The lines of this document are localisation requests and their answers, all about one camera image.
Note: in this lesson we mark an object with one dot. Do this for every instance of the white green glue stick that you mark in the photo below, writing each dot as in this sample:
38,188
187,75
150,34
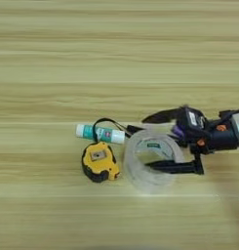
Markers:
101,133

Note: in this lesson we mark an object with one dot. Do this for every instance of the black marker pen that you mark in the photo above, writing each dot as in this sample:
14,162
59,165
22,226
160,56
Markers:
134,129

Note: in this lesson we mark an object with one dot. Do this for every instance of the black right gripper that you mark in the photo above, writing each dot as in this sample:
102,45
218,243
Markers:
220,136

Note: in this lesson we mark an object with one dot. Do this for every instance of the small black box white label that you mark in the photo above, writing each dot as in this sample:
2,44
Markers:
193,120

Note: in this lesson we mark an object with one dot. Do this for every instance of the clear adhesive tape roll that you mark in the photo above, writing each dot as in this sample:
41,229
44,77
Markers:
137,172

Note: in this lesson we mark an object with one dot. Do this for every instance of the yellow black tape measure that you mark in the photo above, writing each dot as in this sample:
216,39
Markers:
98,162

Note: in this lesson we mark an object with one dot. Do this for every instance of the purple rectangular block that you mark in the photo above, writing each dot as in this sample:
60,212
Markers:
178,131

